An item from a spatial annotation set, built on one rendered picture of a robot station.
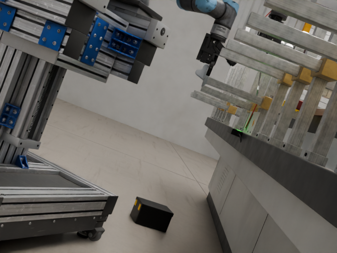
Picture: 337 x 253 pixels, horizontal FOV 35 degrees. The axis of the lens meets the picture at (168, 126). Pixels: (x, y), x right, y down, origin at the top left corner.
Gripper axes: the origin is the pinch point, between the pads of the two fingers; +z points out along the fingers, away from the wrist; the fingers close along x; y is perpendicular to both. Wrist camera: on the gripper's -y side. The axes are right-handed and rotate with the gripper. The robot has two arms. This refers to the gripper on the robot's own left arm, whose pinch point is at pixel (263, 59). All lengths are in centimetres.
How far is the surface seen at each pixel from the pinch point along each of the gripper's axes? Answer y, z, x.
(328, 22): -117, 7, 51
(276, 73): -26.9, 6.2, 6.8
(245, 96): -1.9, 16.6, 2.5
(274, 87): -1.8, 8.6, -8.3
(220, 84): 1.9, 16.0, 13.1
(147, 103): 735, 52, -187
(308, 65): -74, 7, 24
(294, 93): -48, 13, 10
